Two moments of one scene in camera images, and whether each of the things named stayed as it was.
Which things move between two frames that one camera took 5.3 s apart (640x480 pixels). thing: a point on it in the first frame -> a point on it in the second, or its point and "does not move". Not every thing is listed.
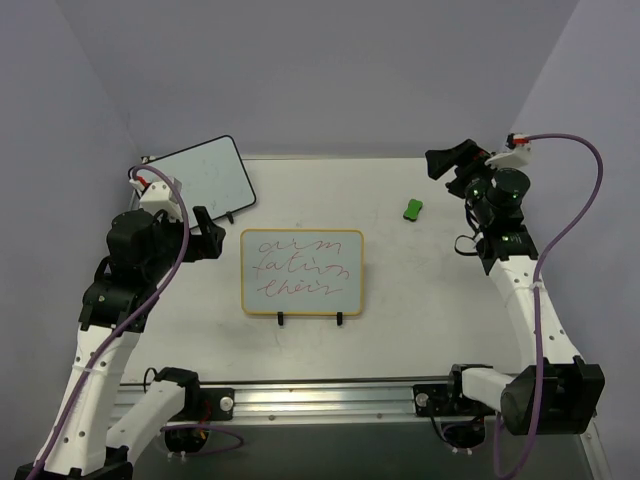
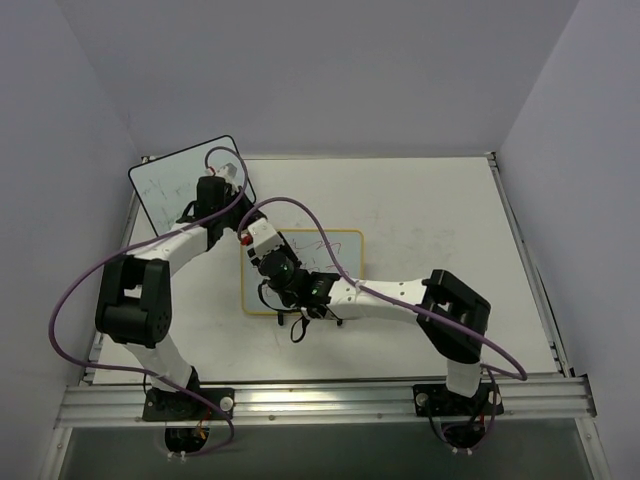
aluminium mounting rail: [309, 404] does not move
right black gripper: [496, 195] -> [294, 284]
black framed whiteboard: [210, 174] does not move
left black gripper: [198, 238] -> [211, 185]
